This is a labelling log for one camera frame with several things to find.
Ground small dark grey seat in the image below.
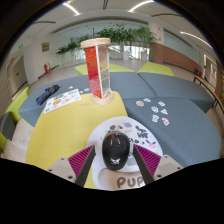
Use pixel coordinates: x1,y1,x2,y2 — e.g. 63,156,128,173
0,112,16,141

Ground wooden bench black legs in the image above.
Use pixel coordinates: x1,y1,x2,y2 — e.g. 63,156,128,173
193,74,224,114

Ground framed wall plaque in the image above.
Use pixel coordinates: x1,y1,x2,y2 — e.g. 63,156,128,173
41,41,50,53

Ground lime green upholstered seat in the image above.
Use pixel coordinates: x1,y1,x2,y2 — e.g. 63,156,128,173
0,131,8,151
74,62,136,77
4,86,31,124
136,61,175,77

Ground row of potted plants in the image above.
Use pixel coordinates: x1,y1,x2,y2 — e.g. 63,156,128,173
55,23,158,66

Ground dark blue folded umbrella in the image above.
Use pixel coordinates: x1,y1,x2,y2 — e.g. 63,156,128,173
35,84,61,107

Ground long grey upholstered seat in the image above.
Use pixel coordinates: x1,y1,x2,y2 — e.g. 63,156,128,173
18,71,151,128

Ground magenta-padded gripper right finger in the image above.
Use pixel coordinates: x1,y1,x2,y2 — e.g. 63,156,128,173
132,143,184,185

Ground red fire extinguisher box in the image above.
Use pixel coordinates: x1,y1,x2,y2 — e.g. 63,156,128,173
43,63,52,75

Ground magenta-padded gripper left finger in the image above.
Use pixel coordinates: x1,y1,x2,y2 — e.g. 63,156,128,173
46,144,97,188

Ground ceiling strip lights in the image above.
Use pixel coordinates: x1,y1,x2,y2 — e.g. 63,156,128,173
62,0,214,51

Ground white printed mouse pad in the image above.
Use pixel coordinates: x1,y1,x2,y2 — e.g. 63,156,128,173
86,115,164,191

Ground white sticker sheet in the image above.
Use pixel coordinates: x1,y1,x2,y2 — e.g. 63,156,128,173
43,88,82,115

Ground black computer mouse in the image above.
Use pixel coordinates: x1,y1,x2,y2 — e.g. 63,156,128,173
101,130,131,172

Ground red acrylic tower wooden ends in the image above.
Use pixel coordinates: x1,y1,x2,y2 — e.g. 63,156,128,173
79,37,115,106

